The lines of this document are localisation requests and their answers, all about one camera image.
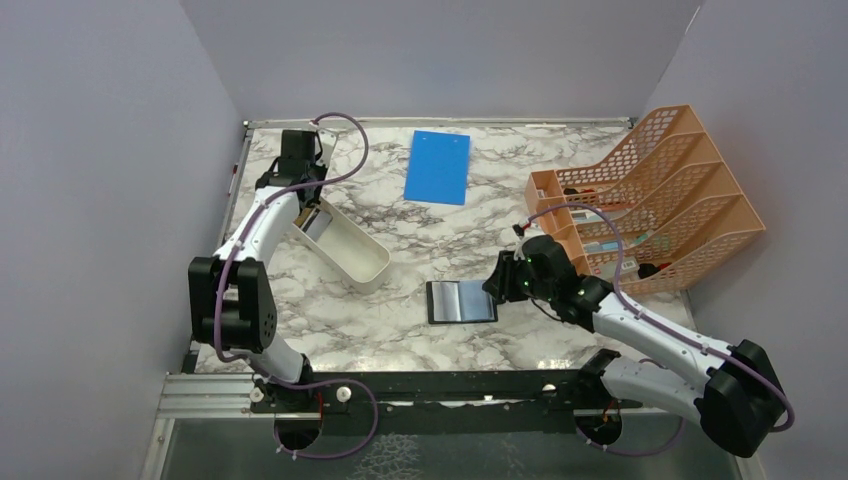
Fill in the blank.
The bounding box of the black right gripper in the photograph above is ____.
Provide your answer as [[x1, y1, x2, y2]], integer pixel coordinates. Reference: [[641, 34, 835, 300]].
[[483, 249, 556, 302]]

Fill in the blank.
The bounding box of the black leather card holder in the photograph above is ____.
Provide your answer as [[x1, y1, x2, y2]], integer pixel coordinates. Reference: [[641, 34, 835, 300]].
[[425, 280, 498, 325]]

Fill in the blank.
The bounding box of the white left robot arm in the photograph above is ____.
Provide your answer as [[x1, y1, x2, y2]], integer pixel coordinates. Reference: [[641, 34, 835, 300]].
[[188, 129, 327, 411]]

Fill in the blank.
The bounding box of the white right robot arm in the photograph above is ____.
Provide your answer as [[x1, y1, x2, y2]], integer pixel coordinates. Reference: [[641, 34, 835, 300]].
[[482, 235, 795, 458]]

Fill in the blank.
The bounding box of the dark card in tray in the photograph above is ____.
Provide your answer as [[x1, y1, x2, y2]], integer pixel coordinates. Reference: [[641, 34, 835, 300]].
[[301, 208, 333, 242]]

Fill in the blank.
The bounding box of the white oblong plastic tray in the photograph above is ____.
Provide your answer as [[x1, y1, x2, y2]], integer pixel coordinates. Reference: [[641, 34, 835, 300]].
[[293, 199, 391, 294]]

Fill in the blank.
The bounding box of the blue flat board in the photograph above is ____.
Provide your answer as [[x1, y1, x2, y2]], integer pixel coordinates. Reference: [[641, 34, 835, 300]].
[[404, 130, 471, 206]]

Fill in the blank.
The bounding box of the peach plastic file organizer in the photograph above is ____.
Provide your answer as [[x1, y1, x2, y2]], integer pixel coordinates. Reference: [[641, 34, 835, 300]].
[[524, 105, 765, 295]]

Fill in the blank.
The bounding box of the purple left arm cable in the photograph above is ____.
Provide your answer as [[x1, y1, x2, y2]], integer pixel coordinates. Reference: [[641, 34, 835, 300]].
[[211, 111, 380, 463]]

